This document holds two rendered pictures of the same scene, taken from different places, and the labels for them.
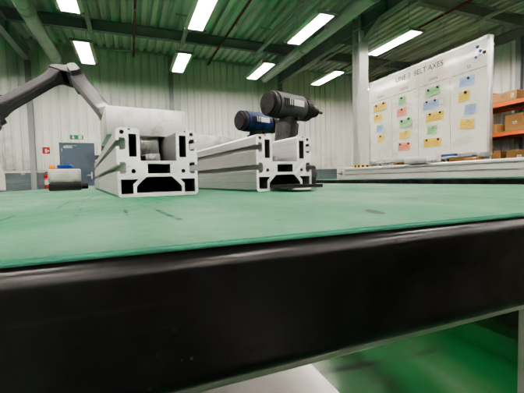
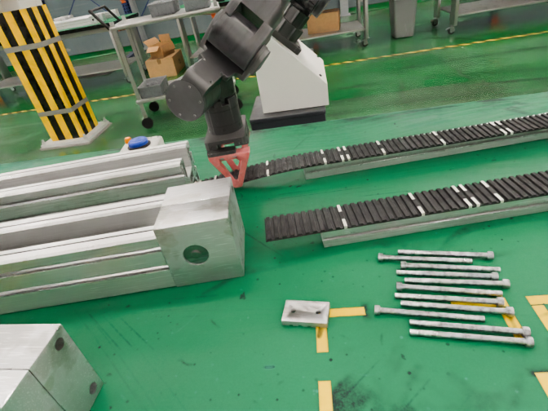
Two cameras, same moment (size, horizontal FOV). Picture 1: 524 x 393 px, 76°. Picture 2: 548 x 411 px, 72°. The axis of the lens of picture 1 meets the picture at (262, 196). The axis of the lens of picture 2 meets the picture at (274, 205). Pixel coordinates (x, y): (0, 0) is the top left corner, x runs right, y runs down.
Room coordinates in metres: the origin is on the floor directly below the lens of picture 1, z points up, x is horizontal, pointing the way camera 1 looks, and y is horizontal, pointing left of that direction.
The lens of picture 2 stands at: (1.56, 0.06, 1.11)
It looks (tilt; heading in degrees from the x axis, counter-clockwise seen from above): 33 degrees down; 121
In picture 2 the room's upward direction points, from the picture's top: 11 degrees counter-clockwise
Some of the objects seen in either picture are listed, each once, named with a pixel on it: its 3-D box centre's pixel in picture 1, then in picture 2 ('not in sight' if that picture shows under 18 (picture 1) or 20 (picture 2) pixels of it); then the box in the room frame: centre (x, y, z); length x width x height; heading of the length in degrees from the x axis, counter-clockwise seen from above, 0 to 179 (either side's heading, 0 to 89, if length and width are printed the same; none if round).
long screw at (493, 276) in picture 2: not in sight; (445, 274); (1.56, 0.40, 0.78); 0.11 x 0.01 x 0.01; 11
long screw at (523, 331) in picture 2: not in sight; (466, 327); (1.58, 0.34, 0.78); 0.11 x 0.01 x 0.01; 10
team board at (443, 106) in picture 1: (420, 158); not in sight; (3.51, -1.68, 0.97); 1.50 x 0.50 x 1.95; 22
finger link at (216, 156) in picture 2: not in sight; (232, 159); (1.21, 0.53, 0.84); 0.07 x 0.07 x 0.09; 28
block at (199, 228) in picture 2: not in sight; (205, 224); (1.26, 0.37, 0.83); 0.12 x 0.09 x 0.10; 118
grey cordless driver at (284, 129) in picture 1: (297, 141); not in sight; (0.82, -0.09, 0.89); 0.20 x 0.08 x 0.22; 132
